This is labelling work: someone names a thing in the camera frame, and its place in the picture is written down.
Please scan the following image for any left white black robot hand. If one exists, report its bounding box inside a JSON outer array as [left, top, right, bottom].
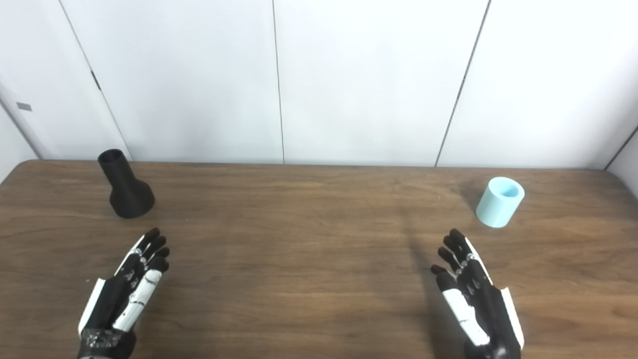
[[77, 228, 170, 336]]

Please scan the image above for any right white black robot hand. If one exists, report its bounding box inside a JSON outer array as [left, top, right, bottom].
[[431, 228, 525, 359]]

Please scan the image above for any light-blue cylindrical hose piece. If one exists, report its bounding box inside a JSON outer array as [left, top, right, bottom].
[[476, 177, 525, 228]]

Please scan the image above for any black funnel-shaped nozzle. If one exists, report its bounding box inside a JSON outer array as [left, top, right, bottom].
[[98, 149, 156, 219]]

